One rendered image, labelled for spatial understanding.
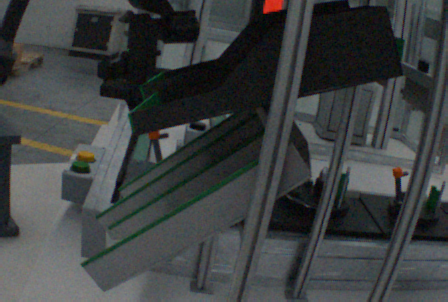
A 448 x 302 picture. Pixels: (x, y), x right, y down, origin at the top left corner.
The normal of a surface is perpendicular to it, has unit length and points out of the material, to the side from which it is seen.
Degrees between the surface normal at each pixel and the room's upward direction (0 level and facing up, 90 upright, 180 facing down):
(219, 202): 90
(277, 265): 90
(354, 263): 90
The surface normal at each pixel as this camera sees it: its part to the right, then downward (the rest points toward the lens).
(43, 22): -0.07, 0.24
